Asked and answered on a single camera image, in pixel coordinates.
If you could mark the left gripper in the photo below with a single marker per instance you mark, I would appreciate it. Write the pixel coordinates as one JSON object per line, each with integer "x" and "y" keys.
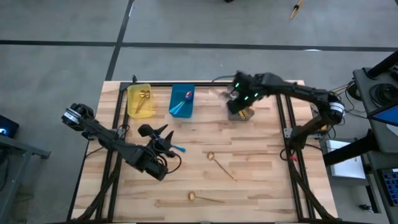
{"x": 160, "y": 147}

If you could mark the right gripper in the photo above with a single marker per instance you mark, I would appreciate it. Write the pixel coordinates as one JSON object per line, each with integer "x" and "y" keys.
{"x": 248, "y": 87}

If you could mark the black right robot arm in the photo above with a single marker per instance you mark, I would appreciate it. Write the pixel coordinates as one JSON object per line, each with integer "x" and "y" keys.
{"x": 304, "y": 91}

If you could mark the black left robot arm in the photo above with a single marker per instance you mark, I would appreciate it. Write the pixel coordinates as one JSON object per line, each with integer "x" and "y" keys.
{"x": 109, "y": 141}

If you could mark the grey plastic bin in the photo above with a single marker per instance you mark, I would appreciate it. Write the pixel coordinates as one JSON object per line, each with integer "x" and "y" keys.
{"x": 233, "y": 117}

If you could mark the yellow translucent plastic bin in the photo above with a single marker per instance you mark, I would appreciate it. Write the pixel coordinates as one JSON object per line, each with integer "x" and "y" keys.
{"x": 147, "y": 109}

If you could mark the blue plastic bin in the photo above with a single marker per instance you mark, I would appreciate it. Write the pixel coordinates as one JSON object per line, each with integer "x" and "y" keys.
{"x": 188, "y": 110}

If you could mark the small black clamp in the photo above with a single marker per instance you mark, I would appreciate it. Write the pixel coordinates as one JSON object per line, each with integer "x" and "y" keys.
{"x": 134, "y": 78}

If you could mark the red clip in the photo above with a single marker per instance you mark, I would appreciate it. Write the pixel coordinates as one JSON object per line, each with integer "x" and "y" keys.
{"x": 294, "y": 159}

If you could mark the yellow connector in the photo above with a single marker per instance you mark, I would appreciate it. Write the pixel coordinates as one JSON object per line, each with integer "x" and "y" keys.
{"x": 325, "y": 127}

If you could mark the yellow black stick tool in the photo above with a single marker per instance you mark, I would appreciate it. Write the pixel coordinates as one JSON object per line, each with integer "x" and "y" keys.
{"x": 294, "y": 12}

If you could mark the black stand beam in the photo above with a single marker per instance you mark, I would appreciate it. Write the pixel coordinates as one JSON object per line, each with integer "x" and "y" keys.
{"x": 351, "y": 149}

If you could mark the grey equipment cart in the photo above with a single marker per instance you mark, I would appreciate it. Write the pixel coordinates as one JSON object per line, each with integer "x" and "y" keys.
{"x": 362, "y": 99}

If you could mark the white box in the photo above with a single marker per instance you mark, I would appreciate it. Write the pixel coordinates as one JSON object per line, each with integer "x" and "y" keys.
{"x": 348, "y": 168}

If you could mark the grey side table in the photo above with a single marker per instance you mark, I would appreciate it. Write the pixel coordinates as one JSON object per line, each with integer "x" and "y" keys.
{"x": 18, "y": 146}

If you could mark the blue laptop screen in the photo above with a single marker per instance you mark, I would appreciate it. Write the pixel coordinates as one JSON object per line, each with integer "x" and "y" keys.
{"x": 388, "y": 116}

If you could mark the black device blue light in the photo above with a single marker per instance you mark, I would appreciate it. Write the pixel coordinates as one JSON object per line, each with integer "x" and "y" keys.
{"x": 9, "y": 126}

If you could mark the black plug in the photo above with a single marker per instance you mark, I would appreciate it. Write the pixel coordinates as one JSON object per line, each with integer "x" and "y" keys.
{"x": 365, "y": 208}

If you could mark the black keypad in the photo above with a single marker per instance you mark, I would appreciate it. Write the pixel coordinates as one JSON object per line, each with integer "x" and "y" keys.
{"x": 391, "y": 185}

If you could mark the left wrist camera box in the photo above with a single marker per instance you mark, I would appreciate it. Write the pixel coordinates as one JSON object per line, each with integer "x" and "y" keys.
{"x": 145, "y": 130}

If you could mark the black aluminium table frame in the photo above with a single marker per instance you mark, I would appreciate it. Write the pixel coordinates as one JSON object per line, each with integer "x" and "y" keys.
{"x": 202, "y": 84}

